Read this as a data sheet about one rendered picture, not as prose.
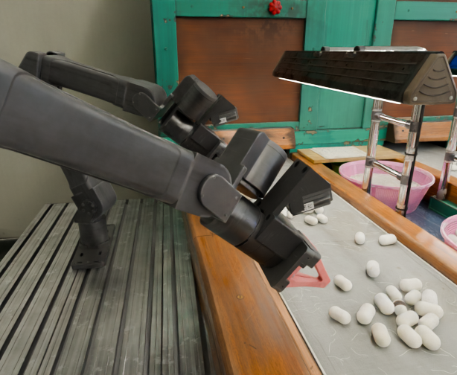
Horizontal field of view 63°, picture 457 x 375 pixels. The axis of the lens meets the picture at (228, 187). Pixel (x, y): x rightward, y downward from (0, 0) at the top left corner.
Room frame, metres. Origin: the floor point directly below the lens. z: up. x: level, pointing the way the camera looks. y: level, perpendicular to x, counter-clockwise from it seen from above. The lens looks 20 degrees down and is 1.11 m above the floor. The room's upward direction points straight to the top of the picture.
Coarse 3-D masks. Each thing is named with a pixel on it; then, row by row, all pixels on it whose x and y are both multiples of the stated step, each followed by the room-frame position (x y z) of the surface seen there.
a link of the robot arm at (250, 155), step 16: (240, 128) 0.45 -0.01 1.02; (240, 144) 0.43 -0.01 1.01; (256, 144) 0.42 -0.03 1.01; (272, 144) 0.43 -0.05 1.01; (224, 160) 0.42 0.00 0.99; (240, 160) 0.41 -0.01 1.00; (256, 160) 0.42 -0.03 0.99; (272, 160) 0.43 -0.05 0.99; (208, 176) 0.35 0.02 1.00; (240, 176) 0.39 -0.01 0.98; (256, 176) 0.41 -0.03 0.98; (272, 176) 0.43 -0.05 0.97; (208, 192) 0.35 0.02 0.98; (224, 192) 0.36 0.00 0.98; (208, 208) 0.34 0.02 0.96; (224, 208) 0.36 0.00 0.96
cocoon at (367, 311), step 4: (364, 304) 0.46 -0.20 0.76; (368, 304) 0.46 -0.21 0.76; (360, 308) 0.46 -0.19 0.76; (364, 308) 0.45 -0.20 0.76; (368, 308) 0.45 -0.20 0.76; (372, 308) 0.45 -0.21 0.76; (360, 312) 0.44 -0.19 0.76; (364, 312) 0.44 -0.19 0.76; (368, 312) 0.44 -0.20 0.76; (372, 312) 0.45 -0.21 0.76; (360, 316) 0.44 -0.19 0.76; (364, 316) 0.44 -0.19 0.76; (368, 316) 0.44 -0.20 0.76; (372, 316) 0.44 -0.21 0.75; (360, 320) 0.44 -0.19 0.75; (364, 320) 0.44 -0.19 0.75; (368, 320) 0.44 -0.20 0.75
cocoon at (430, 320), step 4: (424, 316) 0.44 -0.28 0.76; (428, 316) 0.44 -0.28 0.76; (432, 316) 0.44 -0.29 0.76; (436, 316) 0.44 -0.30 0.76; (420, 320) 0.43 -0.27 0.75; (424, 320) 0.43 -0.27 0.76; (428, 320) 0.43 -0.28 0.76; (432, 320) 0.43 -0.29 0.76; (436, 320) 0.43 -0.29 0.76; (420, 324) 0.43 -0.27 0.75; (424, 324) 0.42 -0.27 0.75; (428, 324) 0.42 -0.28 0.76; (432, 324) 0.42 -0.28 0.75; (436, 324) 0.43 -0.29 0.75; (432, 328) 0.42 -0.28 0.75
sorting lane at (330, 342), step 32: (288, 160) 1.30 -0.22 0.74; (320, 224) 0.77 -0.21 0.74; (352, 224) 0.77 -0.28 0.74; (352, 256) 0.63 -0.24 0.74; (384, 256) 0.63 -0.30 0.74; (416, 256) 0.63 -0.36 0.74; (288, 288) 0.53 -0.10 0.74; (320, 288) 0.53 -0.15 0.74; (352, 288) 0.53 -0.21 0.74; (384, 288) 0.53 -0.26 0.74; (448, 288) 0.53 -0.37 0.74; (320, 320) 0.45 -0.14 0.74; (352, 320) 0.45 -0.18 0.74; (384, 320) 0.45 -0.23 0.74; (448, 320) 0.45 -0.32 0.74; (320, 352) 0.39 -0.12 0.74; (352, 352) 0.39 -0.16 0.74; (384, 352) 0.39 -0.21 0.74; (416, 352) 0.39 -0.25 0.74; (448, 352) 0.39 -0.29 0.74
